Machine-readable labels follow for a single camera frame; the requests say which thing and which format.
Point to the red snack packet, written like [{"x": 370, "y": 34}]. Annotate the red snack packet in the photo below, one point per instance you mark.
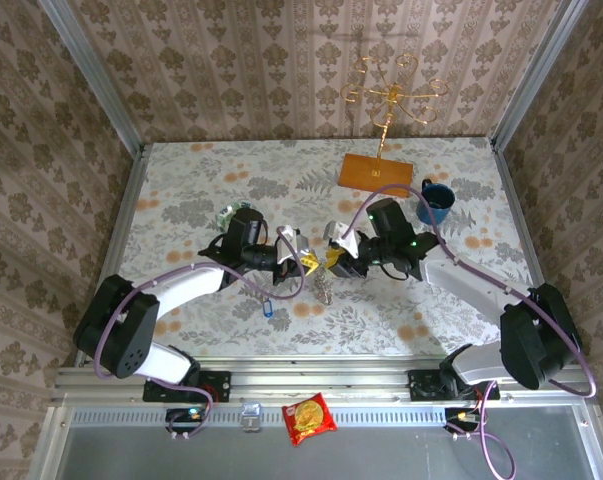
[{"x": 308, "y": 419}]

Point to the small controller board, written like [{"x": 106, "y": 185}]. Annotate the small controller board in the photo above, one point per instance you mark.
[
  {"x": 461, "y": 416},
  {"x": 183, "y": 415}
]

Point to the gold stand with wooden base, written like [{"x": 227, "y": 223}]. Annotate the gold stand with wooden base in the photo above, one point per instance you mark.
[{"x": 376, "y": 172}]

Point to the blue key tag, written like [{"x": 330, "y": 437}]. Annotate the blue key tag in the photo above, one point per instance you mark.
[{"x": 267, "y": 310}]

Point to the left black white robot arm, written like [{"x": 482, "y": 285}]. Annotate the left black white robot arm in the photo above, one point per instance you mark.
[{"x": 121, "y": 345}]

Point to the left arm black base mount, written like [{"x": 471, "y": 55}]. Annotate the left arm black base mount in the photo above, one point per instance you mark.
[{"x": 216, "y": 385}]

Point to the aluminium corner post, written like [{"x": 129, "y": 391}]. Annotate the aluminium corner post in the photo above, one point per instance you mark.
[
  {"x": 91, "y": 75},
  {"x": 541, "y": 70}
]

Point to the aluminium frame rail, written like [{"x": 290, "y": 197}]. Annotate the aluminium frame rail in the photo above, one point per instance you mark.
[{"x": 321, "y": 380}]

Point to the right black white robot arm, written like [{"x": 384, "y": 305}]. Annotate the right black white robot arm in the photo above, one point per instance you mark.
[{"x": 536, "y": 340}]

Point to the small silver metal clip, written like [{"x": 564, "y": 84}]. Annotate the small silver metal clip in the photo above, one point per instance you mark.
[{"x": 251, "y": 416}]

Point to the floral table mat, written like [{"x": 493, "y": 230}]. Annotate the floral table mat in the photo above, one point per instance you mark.
[{"x": 301, "y": 190}]

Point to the blue mug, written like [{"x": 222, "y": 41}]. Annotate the blue mug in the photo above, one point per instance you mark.
[{"x": 433, "y": 210}]

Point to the leaf pattern bowl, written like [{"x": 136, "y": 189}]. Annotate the leaf pattern bowl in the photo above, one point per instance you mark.
[{"x": 228, "y": 212}]

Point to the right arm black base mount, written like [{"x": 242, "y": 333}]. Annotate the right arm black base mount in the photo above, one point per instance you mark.
[{"x": 426, "y": 385}]

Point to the left small controller board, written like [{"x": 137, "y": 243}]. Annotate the left small controller board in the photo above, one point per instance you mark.
[{"x": 183, "y": 415}]

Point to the right small controller board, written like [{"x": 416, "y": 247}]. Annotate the right small controller board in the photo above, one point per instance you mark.
[{"x": 461, "y": 416}]

